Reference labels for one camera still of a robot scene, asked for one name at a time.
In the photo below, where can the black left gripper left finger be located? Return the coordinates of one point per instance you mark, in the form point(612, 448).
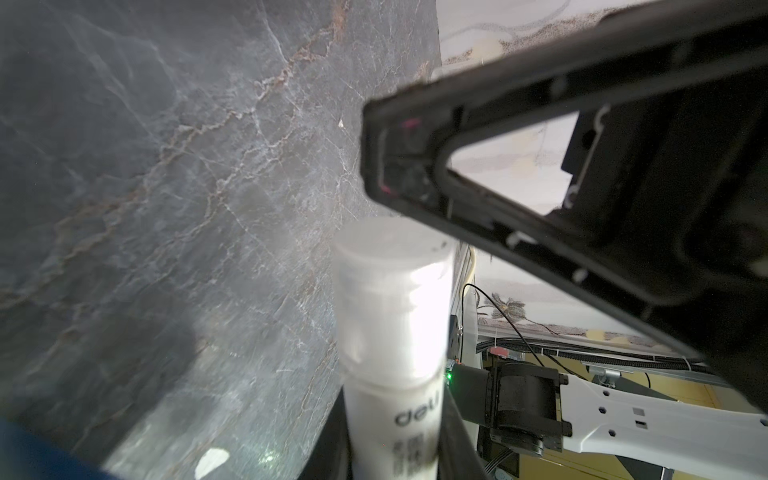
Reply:
point(330, 458)

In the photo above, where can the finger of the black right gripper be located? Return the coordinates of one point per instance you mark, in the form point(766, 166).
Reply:
point(408, 138)

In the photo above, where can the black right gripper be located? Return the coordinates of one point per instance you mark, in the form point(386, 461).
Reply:
point(668, 204)

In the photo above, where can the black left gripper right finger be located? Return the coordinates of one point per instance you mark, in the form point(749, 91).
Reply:
point(457, 458)

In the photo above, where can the white glue stick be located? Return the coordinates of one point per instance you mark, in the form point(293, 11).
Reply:
point(392, 282)

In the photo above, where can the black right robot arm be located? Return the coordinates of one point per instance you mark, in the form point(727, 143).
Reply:
point(589, 418)

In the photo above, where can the aluminium mounting rail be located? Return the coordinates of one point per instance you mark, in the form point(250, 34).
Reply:
point(616, 357)

